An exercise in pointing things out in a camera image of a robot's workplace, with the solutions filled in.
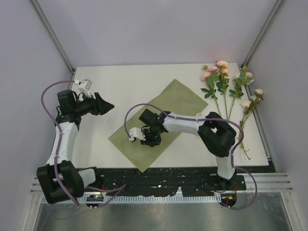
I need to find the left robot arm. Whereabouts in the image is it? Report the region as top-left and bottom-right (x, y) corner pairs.
(37, 90), (114, 204)

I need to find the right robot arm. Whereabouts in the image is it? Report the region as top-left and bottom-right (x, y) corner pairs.
(139, 109), (236, 190)

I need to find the pink rose stem left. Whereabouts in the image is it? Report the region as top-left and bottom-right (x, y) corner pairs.
(201, 64), (221, 115)

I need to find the pink rose stem middle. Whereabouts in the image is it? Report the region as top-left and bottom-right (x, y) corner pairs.
(215, 61), (229, 118)

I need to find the pale pink rose stem right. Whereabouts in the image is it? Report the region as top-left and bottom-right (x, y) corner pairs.
(237, 88), (264, 161)

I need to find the white rose stem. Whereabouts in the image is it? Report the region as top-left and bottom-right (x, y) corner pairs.
(228, 65), (254, 119)

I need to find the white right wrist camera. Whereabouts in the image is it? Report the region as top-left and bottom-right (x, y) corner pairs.
(129, 127), (145, 142)

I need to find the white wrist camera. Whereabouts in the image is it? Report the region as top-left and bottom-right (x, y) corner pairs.
(74, 79), (92, 98)
(129, 127), (145, 142)

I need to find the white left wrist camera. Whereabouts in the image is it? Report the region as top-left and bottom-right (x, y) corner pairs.
(74, 79), (92, 98)

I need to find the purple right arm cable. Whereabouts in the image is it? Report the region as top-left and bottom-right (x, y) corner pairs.
(124, 103), (258, 210)

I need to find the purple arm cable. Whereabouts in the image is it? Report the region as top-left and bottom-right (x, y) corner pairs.
(124, 103), (258, 210)
(40, 80), (127, 210)

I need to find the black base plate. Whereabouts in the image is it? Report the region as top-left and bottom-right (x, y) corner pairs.
(74, 166), (276, 197)

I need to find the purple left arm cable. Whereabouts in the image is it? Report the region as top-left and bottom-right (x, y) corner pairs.
(40, 80), (127, 210)

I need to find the white slotted cable duct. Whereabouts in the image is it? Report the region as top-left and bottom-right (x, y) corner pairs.
(42, 194), (222, 204)

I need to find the left aluminium frame post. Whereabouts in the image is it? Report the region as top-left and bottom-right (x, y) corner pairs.
(28, 0), (75, 74)

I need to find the aluminium frame post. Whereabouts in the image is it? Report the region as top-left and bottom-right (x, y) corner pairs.
(28, 0), (75, 74)
(240, 0), (286, 67)

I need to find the aluminium front rail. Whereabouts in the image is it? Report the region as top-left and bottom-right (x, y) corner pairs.
(30, 173), (293, 194)

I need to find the right aluminium frame post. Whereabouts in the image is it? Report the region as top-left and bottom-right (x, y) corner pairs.
(240, 0), (286, 67)

